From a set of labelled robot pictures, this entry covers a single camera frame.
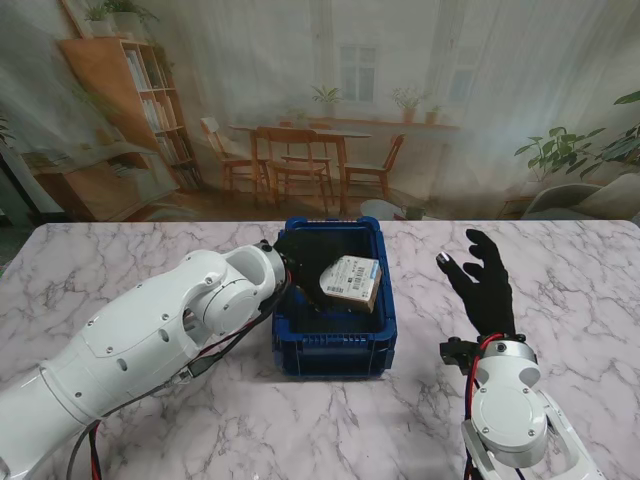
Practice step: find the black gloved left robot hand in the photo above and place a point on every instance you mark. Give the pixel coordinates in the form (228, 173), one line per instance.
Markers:
(310, 270)

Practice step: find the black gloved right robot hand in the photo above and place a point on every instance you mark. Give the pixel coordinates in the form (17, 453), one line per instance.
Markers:
(487, 295)

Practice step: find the long cardboard package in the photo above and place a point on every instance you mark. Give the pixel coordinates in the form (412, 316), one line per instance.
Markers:
(350, 282)

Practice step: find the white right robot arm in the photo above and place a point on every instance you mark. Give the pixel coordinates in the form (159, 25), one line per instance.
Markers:
(520, 415)

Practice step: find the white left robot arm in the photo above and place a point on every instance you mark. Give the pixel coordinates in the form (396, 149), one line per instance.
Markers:
(125, 345)

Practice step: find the blue plastic turnover box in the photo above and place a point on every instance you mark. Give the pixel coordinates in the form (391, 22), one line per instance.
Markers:
(332, 340)

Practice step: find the printed room scene backdrop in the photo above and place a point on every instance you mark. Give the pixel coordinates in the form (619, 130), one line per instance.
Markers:
(320, 100)

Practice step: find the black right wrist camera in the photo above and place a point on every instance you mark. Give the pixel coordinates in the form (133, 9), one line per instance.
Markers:
(457, 352)

